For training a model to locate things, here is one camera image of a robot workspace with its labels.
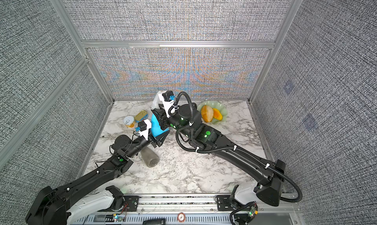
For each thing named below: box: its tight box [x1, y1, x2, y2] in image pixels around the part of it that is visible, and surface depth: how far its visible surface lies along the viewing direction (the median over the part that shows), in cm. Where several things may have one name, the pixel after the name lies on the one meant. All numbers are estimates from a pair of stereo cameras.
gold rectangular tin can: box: [134, 110, 149, 123], surface depth 108 cm
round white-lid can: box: [123, 115, 135, 129], surface depth 102 cm
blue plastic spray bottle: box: [150, 112, 170, 138], surface depth 63 cm
